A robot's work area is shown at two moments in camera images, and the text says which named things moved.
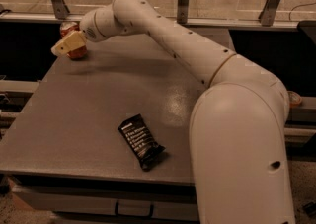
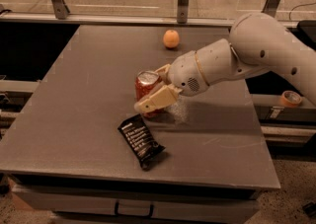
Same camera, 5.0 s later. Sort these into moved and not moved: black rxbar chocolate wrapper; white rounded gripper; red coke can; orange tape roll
Moved: white rounded gripper; red coke can
Not moved: black rxbar chocolate wrapper; orange tape roll
